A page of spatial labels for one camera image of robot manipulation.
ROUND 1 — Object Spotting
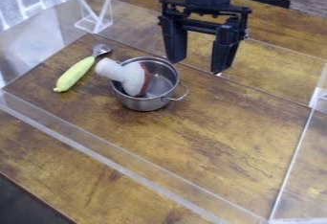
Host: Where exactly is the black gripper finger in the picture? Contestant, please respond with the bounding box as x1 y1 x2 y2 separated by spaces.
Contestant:
160 16 188 63
211 25 240 75

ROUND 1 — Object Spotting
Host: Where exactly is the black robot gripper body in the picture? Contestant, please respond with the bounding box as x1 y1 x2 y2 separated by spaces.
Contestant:
160 0 252 40

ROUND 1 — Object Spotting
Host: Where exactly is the white plush mushroom red cap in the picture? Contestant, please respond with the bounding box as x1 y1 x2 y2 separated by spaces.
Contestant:
95 58 151 97

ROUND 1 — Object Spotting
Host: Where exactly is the small silver metal pot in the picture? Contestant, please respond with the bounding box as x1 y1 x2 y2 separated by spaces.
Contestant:
111 56 189 112

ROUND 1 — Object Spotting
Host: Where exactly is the clear acrylic triangular bracket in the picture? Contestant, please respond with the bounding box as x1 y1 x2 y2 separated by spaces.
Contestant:
75 0 113 34

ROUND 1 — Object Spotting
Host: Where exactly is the yellow-green handled metal spoon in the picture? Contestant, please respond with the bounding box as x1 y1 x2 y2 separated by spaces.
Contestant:
52 44 111 93

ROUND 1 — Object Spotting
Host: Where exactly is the clear acrylic enclosure wall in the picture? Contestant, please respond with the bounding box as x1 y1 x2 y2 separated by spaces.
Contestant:
0 0 327 224

